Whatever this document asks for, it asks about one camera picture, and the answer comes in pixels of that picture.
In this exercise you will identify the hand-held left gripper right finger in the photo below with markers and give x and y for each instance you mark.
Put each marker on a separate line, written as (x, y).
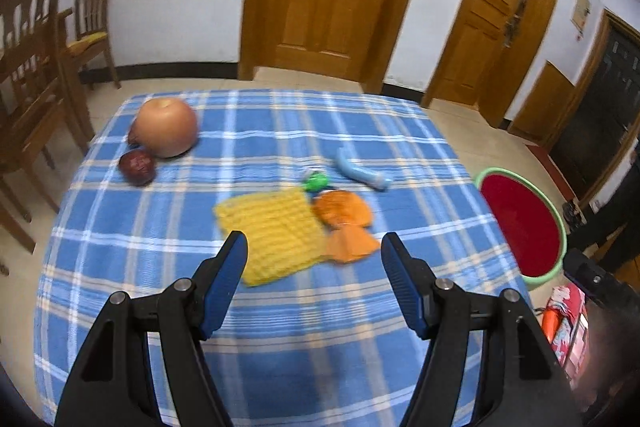
(405, 287)

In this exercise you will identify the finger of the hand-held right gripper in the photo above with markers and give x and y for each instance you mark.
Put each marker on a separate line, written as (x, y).
(595, 279)

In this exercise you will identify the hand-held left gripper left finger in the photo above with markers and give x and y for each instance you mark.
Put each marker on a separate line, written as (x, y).
(225, 277)

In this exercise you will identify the yellow foam fruit net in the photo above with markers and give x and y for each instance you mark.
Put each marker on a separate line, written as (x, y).
(270, 232)

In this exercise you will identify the red basin with green rim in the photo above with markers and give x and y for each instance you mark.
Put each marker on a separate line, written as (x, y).
(525, 227)

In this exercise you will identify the orange plastic wrapper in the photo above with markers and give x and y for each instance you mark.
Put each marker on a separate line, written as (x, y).
(345, 217)

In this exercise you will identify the red patterned bag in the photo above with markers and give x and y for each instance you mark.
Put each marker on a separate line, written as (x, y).
(567, 327)

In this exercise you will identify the blue plaid tablecloth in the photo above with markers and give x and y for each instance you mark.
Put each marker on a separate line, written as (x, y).
(300, 357)

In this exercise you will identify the light blue tube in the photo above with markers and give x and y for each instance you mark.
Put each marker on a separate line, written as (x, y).
(360, 172)

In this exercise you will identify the green small toy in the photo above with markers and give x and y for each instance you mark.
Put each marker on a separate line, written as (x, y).
(316, 182)

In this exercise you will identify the red date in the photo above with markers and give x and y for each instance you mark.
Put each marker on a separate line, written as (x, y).
(137, 167)
(133, 138)

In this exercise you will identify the orange-brown apple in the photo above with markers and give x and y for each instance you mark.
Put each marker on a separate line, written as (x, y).
(167, 127)

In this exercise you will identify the wooden chair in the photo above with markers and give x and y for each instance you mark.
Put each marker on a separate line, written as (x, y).
(92, 7)
(30, 72)
(12, 222)

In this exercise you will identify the yellow seat cushion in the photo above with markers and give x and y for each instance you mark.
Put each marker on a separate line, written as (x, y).
(87, 42)

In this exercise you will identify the paper wall notice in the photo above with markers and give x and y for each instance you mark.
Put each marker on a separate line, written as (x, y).
(581, 14)

